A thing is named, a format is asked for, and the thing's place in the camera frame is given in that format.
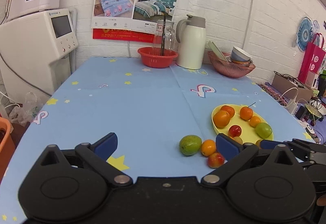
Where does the light green apple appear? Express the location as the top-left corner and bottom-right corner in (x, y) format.
(255, 122), (272, 139)

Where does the red tomato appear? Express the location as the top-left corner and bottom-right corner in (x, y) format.
(228, 125), (242, 138)

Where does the red yellow plum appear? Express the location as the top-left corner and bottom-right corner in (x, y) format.
(207, 152), (225, 168)

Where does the small orange kumquat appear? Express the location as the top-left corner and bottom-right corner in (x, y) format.
(200, 139), (217, 157)

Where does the large pear-shaped orange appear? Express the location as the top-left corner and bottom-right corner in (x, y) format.
(213, 110), (230, 128)

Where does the round mandarin orange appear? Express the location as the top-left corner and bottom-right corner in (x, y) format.
(220, 105), (235, 118)

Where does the orange with long stem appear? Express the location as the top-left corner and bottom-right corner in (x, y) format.
(239, 103), (254, 121)

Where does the dark green mango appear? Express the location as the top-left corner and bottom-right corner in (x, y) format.
(179, 135), (202, 156)

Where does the yellow plastic plate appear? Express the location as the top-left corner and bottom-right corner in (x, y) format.
(211, 104), (262, 143)

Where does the black power adapter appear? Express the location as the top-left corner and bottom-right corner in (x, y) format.
(295, 106), (308, 120)

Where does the cardboard box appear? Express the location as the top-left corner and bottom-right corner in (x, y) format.
(271, 71), (313, 101)

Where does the blue star-print tablecloth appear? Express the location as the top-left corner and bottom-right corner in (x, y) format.
(1, 58), (308, 223)

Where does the pink glass bowl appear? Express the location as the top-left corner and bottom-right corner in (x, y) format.
(207, 51), (256, 79)

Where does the white blue ceramic bowl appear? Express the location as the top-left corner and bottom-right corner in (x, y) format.
(230, 46), (251, 62)

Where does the orange plastic bucket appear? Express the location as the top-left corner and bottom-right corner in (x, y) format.
(0, 117), (15, 182)

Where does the green-rimmed plate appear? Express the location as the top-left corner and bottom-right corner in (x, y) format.
(208, 40), (229, 62)

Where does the pink gift bag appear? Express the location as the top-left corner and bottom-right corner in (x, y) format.
(298, 33), (325, 83)

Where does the red plastic basket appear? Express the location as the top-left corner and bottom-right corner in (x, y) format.
(138, 47), (178, 69)

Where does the white machine with screen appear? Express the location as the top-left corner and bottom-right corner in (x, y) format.
(1, 9), (78, 103)

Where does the clear glass bottle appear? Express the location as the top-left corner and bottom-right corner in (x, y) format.
(152, 15), (175, 56)

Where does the white thermos jug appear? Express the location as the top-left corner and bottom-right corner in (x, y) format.
(176, 15), (206, 70)

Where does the blue round fan decoration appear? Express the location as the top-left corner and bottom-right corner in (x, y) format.
(296, 17), (313, 52)

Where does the white charger with cable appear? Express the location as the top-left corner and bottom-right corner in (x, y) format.
(277, 87), (299, 115)

